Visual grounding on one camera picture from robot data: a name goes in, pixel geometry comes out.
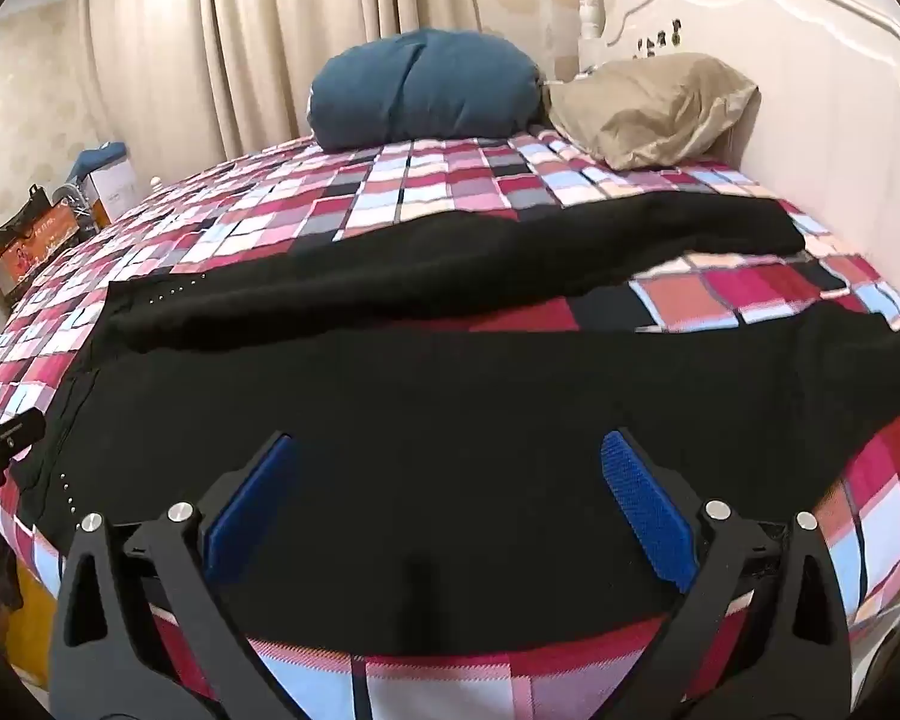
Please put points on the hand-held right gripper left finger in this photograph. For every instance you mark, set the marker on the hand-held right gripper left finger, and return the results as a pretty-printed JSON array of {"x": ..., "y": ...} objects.
[{"x": 251, "y": 499}]

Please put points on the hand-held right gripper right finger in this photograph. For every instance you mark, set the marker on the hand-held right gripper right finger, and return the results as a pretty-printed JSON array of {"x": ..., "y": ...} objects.
[{"x": 641, "y": 499}]

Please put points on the black pants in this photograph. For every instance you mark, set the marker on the black pants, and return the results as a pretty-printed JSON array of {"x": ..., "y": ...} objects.
[{"x": 420, "y": 427}]

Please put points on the orange box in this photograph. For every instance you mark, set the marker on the orange box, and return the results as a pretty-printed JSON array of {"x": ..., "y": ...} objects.
[{"x": 34, "y": 251}]

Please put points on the white cardboard box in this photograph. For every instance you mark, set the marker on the white cardboard box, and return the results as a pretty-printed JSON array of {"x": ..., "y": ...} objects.
[{"x": 112, "y": 191}]

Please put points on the blue cloth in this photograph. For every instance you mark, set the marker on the blue cloth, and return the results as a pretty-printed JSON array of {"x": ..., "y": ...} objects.
[{"x": 97, "y": 157}]

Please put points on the bed with plaid sheet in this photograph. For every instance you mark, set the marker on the bed with plaid sheet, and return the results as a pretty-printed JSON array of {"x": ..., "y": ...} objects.
[{"x": 435, "y": 187}]

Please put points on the beige pillow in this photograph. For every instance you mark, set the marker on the beige pillow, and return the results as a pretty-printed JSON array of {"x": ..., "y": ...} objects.
[{"x": 645, "y": 109}]

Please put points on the white carved headboard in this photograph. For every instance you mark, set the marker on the white carved headboard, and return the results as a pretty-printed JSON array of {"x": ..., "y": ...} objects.
[{"x": 817, "y": 90}]

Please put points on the blue pillow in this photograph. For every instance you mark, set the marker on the blue pillow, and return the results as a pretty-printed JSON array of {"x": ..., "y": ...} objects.
[{"x": 427, "y": 86}]

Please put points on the beige curtain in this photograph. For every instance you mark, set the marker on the beige curtain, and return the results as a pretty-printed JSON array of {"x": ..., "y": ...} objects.
[{"x": 270, "y": 37}]

